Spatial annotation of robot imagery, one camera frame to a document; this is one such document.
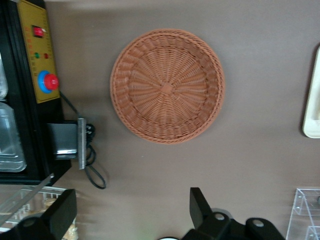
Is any beige plastic tray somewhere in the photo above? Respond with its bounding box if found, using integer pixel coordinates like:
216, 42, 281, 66
301, 43, 320, 139

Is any black power cable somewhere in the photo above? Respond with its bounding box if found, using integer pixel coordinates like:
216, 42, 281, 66
59, 91, 107, 190

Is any clear plastic food container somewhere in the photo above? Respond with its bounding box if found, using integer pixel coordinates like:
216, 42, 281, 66
0, 101, 27, 174

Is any grey metal plate bracket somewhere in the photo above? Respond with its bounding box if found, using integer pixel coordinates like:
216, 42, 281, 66
76, 117, 88, 170

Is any orange-brown round wicker basket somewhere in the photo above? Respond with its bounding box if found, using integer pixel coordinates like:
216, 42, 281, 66
109, 28, 227, 146

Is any clear acrylic snack rack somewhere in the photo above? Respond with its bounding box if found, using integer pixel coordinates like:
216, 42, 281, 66
0, 172, 80, 240

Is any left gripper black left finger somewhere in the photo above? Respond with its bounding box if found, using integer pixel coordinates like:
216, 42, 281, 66
14, 188, 77, 240

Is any black cabinet with yellow panel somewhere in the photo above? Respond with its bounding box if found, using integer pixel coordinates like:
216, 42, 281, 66
0, 0, 78, 186

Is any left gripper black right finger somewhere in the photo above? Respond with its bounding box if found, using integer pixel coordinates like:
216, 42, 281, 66
182, 187, 247, 240

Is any clear acrylic bottle holder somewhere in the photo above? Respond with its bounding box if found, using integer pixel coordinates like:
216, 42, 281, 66
284, 187, 320, 240

